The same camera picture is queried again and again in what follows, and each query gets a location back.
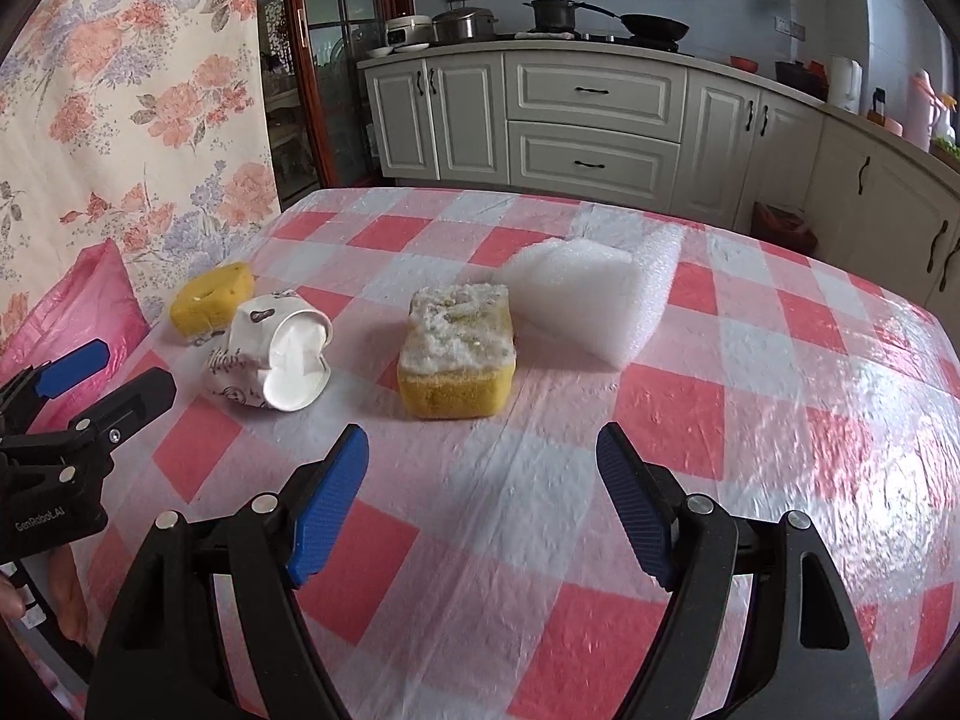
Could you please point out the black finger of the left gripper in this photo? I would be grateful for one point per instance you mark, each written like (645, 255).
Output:
(124, 412)

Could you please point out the white electric kettle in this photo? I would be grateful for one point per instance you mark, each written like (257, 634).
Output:
(845, 84)

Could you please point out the pink trash bag bin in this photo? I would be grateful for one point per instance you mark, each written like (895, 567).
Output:
(93, 301)

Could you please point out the person's left hand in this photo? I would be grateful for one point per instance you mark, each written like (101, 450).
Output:
(66, 593)

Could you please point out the silver pressure cooker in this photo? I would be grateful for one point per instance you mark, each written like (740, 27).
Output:
(464, 25)

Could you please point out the floral curtain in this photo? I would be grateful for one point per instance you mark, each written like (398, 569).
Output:
(139, 122)

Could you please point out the pink thermos bottle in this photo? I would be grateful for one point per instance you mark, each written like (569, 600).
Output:
(922, 104)

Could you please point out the red bowl on counter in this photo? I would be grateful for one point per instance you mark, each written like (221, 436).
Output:
(744, 64)

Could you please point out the black saucepan with lid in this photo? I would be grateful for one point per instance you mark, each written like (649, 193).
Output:
(560, 15)

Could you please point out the yellow sponge with white top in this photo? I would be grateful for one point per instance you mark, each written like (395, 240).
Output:
(458, 357)

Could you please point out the red framed glass door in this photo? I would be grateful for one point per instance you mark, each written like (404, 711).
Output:
(318, 115)

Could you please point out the white paper cup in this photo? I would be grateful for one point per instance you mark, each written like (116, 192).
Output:
(272, 355)

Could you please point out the white rice cooker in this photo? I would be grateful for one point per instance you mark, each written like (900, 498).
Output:
(407, 30)

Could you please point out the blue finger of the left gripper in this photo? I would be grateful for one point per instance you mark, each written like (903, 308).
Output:
(71, 367)

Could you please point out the white foam block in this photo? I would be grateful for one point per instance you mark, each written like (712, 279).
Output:
(607, 301)

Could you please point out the dark red floor bin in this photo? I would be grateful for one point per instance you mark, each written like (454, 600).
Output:
(782, 228)

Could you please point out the red white checkered tablecloth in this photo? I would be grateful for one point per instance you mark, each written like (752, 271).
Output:
(482, 572)

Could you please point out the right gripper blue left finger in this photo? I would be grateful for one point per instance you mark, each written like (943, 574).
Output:
(319, 496)

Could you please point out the yellow sponge with hole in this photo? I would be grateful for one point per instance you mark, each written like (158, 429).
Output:
(209, 302)

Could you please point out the white kitchen base cabinets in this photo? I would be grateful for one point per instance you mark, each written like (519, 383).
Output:
(675, 134)

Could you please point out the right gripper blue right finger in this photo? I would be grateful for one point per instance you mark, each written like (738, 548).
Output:
(643, 496)

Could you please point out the black frying pan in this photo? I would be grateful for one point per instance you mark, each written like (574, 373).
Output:
(654, 31)

